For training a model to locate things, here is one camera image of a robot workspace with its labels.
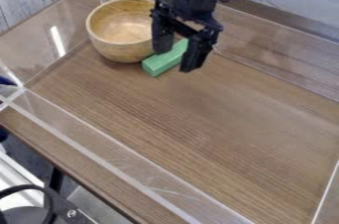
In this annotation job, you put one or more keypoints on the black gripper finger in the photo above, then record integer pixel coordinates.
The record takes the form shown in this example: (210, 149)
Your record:
(195, 54)
(162, 35)

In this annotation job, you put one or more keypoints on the black table leg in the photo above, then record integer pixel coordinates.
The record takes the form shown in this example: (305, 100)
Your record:
(56, 180)

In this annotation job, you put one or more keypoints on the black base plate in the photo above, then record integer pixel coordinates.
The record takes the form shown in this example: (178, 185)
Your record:
(62, 212)

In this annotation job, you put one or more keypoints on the green rectangular block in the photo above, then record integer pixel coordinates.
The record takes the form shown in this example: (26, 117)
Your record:
(157, 64)

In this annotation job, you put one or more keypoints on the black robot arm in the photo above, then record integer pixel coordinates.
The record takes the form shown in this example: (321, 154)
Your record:
(189, 18)

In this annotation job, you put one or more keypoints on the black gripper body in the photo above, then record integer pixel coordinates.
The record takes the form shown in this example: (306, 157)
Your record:
(190, 17)

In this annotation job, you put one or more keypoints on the brown wooden bowl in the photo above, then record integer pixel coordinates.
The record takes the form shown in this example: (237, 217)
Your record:
(119, 30)

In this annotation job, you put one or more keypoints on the clear acrylic tray wall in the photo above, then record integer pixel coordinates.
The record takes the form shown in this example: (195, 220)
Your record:
(229, 145)

